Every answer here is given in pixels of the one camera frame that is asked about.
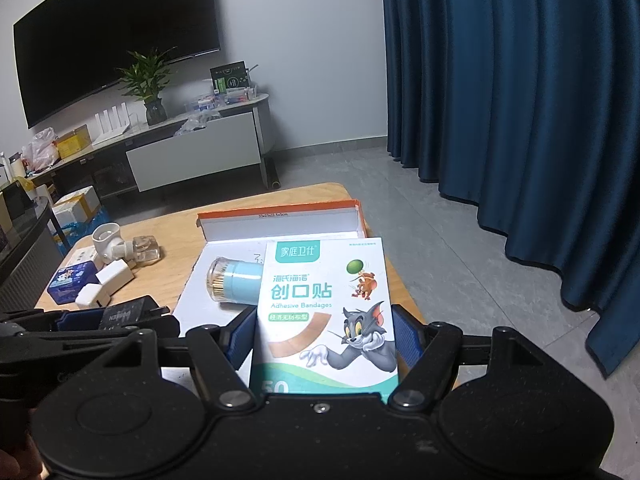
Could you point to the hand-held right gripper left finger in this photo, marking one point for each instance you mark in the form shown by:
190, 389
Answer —
241, 336

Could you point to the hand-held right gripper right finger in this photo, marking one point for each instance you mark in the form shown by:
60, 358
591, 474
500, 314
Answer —
407, 336

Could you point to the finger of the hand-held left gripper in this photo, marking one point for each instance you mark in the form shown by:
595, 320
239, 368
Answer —
80, 320
60, 347

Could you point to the white charger plug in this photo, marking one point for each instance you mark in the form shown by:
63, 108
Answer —
90, 296
114, 275

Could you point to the blue tin box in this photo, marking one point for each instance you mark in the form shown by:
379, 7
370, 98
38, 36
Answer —
70, 282

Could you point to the blue toothpick jar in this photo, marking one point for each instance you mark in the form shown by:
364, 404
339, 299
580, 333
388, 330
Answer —
237, 280

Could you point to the cartoon print bandage box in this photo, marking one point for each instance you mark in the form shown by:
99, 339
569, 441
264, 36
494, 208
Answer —
325, 310

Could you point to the square glass bottle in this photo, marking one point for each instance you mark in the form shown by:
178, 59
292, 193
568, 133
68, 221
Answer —
140, 251

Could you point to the orange and white cardboard box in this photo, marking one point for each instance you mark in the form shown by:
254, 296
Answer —
280, 222

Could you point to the blue plastic bag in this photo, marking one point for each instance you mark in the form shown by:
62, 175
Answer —
80, 232

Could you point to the white foam box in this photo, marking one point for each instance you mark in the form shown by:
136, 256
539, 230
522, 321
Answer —
75, 205

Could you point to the white bottle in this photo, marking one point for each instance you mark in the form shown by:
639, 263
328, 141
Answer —
4, 167

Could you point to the white and red plastic bag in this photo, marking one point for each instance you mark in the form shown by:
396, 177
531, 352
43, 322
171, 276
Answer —
41, 152

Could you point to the yellow box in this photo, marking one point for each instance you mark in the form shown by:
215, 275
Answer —
74, 144

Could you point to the grey television cabinet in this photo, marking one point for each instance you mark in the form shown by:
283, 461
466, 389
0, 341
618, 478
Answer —
195, 152

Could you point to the white router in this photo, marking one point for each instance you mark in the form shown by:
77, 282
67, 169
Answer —
116, 127

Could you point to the clear plastic bag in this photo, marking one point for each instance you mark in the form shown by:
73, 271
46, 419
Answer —
196, 124

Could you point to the blue curtain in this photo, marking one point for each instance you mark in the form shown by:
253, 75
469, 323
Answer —
510, 110

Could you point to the potted green plant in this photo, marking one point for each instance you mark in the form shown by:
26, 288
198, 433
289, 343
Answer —
147, 80

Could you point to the dark green box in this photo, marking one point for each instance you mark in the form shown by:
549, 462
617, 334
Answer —
229, 77

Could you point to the black wall television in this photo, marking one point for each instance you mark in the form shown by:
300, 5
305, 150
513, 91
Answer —
110, 35

